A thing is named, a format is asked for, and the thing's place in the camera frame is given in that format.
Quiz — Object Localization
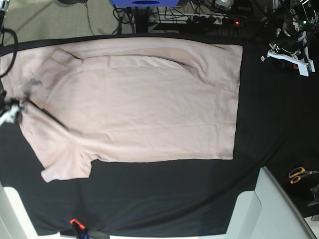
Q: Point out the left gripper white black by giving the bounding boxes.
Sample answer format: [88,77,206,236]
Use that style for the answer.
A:
[261,37,315,76]

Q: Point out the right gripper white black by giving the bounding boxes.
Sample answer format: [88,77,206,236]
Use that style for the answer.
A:
[0,99,27,126]

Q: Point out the pink T-shirt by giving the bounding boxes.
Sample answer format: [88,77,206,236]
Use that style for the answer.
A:
[2,37,243,182]

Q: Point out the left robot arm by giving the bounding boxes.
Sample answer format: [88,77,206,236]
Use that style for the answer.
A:
[261,0,319,77]

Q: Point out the black table cloth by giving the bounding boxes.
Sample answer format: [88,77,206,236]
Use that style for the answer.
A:
[0,33,319,237]

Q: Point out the white power strip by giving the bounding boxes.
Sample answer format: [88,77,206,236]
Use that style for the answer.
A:
[149,12,248,26]

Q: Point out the orange black clamp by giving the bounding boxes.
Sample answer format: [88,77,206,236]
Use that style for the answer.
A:
[59,218,110,239]

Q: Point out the blue box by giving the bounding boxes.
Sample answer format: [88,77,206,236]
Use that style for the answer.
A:
[111,0,179,7]

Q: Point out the orange handled scissors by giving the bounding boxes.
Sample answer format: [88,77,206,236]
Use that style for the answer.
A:
[289,167,319,184]

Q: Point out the white table frame left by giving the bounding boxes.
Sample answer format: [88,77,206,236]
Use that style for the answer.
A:
[0,184,38,239]

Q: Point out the white table frame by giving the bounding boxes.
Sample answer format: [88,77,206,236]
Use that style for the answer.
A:
[225,167,316,239]
[0,184,38,239]

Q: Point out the white table frame right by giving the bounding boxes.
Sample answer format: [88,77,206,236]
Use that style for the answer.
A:
[225,167,316,239]

